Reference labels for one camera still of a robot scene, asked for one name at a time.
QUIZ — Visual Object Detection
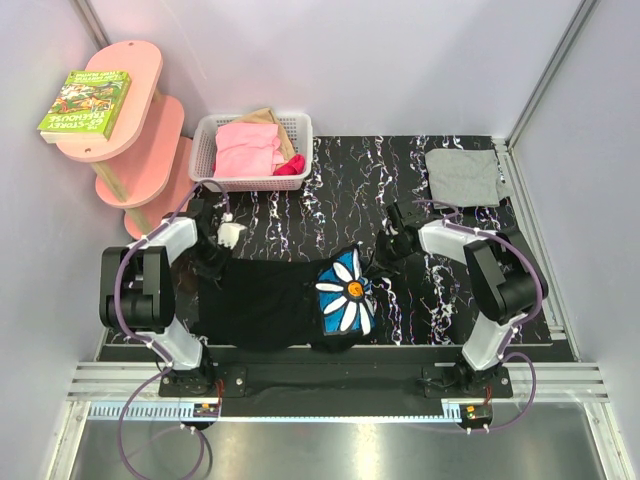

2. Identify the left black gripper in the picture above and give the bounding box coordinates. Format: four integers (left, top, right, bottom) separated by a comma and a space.
187, 237, 236, 288

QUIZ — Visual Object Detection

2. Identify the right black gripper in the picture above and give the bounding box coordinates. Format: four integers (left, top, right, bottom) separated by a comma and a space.
362, 230, 414, 280

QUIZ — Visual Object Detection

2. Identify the black daisy print t-shirt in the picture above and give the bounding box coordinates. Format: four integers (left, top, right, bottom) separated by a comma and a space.
171, 245, 392, 353

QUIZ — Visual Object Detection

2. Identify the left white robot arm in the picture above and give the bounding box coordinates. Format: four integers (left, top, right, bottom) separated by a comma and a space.
99, 200, 243, 396

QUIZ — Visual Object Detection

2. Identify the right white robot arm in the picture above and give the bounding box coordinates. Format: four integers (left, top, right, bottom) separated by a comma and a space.
368, 199, 549, 397

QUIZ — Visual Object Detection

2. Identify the folded grey t-shirt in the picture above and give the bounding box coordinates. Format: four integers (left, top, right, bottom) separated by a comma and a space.
425, 149, 511, 207

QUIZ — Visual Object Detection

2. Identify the pink tiered wooden shelf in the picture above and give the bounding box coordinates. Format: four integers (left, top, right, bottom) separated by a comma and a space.
57, 40, 193, 238

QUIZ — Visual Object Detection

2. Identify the pink t-shirt in basket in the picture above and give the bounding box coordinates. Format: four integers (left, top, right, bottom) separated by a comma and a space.
213, 122, 283, 178

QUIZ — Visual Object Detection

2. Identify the magenta garment in basket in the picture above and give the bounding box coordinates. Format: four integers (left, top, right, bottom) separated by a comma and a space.
273, 154, 306, 176

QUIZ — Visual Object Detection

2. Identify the white plastic laundry basket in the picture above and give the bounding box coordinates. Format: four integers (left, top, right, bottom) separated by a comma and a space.
188, 113, 313, 192

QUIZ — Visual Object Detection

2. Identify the beige garment in basket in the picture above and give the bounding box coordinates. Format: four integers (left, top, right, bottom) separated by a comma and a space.
237, 108, 296, 164

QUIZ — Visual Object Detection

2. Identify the green storey treehouse book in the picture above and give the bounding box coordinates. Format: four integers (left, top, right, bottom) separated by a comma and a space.
38, 70, 132, 144

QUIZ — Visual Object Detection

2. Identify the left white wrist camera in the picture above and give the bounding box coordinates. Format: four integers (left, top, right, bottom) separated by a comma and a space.
216, 213, 247, 250

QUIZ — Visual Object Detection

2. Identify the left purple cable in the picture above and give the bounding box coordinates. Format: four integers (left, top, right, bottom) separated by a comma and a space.
115, 179, 232, 477

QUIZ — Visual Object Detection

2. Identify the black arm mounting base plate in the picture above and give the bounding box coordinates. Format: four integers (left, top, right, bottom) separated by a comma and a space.
158, 344, 514, 419

